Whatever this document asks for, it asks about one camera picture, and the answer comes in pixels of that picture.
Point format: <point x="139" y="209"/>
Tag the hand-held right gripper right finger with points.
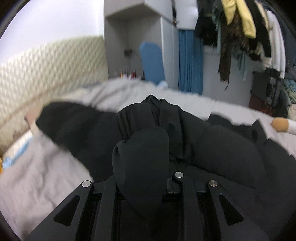
<point x="185" y="185"/>

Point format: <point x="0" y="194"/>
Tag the cream quilted headboard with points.
<point x="46" y="76"/>

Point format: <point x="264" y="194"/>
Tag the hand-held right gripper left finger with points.
<point x="108" y="192"/>

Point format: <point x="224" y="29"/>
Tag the hanging clothes on rack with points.
<point x="245" y="34"/>

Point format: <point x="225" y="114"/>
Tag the blue curtain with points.
<point x="190" y="61"/>

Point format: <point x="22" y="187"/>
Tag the plush toy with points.
<point x="283" y="125"/>

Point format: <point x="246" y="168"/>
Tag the black garment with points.
<point x="143" y="143"/>

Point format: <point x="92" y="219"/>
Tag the grey wardrobe cabinet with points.
<point x="138" y="39"/>

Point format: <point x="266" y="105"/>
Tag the grey bed sheet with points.
<point x="41" y="190"/>

